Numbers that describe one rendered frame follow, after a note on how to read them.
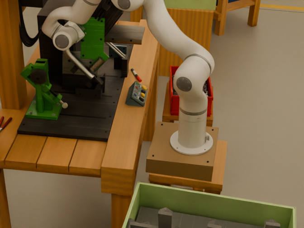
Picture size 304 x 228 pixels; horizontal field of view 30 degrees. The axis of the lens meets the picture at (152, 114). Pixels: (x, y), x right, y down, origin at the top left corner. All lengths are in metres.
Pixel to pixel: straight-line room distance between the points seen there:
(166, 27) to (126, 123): 0.61
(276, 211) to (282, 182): 1.63
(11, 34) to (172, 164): 0.93
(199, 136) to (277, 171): 1.58
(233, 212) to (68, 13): 1.06
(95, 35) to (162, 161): 0.76
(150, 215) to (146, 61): 1.16
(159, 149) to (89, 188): 1.27
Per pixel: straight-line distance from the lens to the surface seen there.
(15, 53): 2.70
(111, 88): 2.93
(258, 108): 4.56
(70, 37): 2.49
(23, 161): 2.51
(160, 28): 2.25
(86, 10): 2.39
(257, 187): 3.79
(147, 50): 3.30
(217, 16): 5.49
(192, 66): 2.24
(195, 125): 2.40
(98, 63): 2.81
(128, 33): 2.97
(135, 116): 2.72
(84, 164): 2.46
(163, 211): 1.88
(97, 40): 2.82
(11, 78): 2.75
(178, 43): 2.27
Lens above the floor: 2.44
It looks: 34 degrees down
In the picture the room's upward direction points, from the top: 3 degrees clockwise
